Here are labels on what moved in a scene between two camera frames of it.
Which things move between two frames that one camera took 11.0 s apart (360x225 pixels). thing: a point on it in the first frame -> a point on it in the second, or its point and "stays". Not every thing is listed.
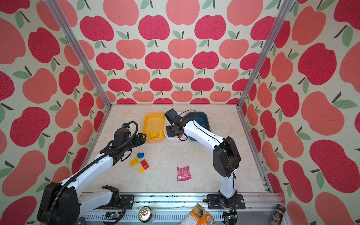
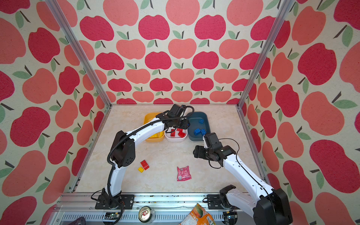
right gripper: x=168 y=133 -> x=198 y=151
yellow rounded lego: x=153 y=135 stays
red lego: x=145 y=164 stays
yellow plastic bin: x=153 y=122 stays
